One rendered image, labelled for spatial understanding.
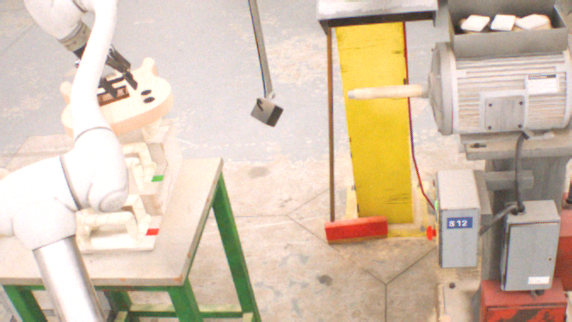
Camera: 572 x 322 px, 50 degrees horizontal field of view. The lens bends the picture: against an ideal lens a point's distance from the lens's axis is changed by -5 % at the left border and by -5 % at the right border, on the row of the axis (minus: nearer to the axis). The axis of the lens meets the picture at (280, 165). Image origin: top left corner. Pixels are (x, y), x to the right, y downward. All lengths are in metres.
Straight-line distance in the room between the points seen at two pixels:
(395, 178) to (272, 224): 0.72
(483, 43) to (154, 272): 1.07
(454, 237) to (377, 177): 1.44
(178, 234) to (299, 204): 1.59
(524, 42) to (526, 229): 0.51
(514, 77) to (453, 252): 0.47
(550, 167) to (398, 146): 1.20
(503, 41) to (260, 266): 1.86
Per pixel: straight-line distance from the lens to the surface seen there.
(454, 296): 2.48
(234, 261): 2.42
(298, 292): 2.95
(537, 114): 1.72
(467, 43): 1.64
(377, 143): 2.91
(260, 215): 3.41
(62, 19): 1.81
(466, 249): 1.65
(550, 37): 1.67
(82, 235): 1.96
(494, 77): 1.68
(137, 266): 1.87
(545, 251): 1.90
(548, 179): 1.86
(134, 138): 2.10
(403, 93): 1.75
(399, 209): 3.13
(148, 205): 1.99
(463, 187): 1.62
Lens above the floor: 2.11
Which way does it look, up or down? 34 degrees down
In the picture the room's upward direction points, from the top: 11 degrees counter-clockwise
